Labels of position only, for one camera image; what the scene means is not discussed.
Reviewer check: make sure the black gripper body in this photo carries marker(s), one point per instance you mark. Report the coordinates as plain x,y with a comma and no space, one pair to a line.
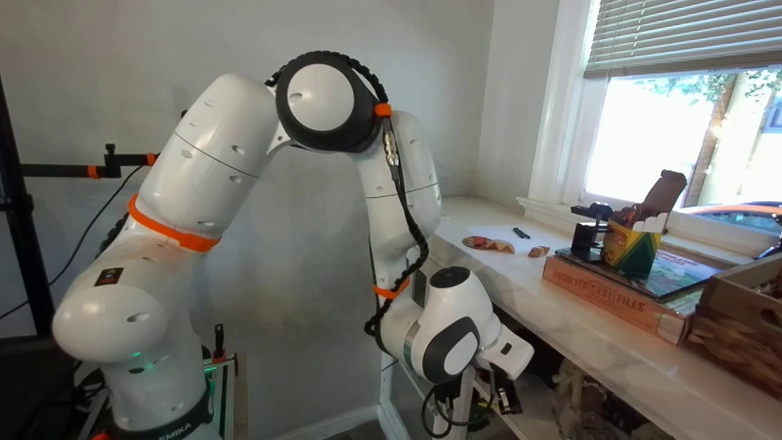
504,392

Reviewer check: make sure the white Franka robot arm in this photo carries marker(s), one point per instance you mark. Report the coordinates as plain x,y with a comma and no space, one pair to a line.
185,269

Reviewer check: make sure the white wooden cupboard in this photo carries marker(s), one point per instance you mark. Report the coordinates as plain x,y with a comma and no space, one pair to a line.
618,357

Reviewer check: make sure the flat brown cardboard box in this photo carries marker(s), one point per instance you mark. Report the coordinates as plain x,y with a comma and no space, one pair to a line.
611,297

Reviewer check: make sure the small brown item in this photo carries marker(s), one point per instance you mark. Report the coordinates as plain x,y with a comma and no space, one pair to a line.
539,250

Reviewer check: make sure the orange items on counter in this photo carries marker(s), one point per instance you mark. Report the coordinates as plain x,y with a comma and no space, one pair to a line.
486,242

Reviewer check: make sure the black marker pen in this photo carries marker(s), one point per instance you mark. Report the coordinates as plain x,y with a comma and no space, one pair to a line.
520,232

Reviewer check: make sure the black metal desk gadget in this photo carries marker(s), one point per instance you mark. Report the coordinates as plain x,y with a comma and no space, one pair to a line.
587,236

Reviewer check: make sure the dark hardcover book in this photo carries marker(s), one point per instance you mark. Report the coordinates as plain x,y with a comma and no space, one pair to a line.
672,271

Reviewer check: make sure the brown wooden crate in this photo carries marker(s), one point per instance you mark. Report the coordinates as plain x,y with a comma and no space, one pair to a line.
737,321

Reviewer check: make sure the brown card in cup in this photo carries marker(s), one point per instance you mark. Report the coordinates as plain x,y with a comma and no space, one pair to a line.
661,195

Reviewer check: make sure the white framed window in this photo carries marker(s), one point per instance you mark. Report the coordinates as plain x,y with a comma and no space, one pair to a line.
642,137

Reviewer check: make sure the grey slatted window blind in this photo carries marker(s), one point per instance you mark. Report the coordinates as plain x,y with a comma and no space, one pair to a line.
684,37

